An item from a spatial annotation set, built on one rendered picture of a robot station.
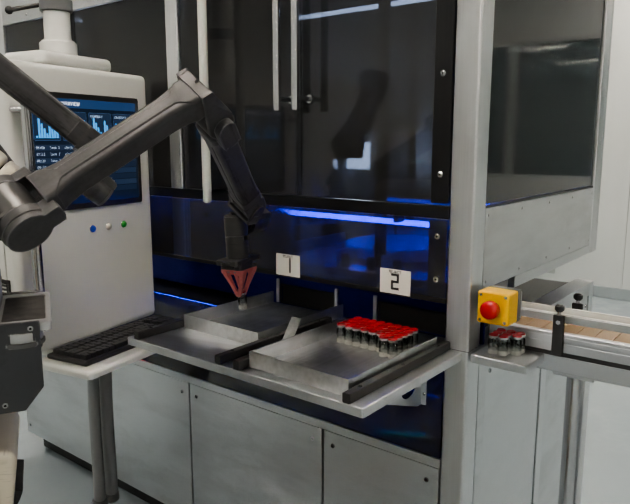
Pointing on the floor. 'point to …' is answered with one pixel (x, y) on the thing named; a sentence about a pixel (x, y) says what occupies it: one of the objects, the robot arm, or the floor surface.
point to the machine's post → (466, 243)
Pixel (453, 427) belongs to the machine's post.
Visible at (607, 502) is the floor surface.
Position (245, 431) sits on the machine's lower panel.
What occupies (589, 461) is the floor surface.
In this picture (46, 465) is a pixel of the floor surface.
